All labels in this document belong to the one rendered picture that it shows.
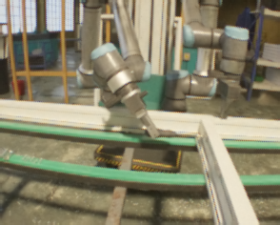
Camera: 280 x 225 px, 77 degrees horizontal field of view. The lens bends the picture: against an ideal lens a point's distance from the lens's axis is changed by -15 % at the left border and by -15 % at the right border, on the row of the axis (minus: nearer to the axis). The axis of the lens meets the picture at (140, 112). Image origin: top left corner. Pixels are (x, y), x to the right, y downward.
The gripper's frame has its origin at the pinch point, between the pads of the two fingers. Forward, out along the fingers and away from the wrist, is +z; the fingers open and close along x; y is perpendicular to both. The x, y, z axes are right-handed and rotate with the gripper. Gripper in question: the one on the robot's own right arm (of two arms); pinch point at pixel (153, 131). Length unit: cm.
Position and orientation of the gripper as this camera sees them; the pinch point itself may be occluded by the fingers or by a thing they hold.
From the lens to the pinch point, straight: 69.4
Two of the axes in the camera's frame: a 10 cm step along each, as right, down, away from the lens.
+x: 0.9, -0.4, 10.0
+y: 8.4, -5.4, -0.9
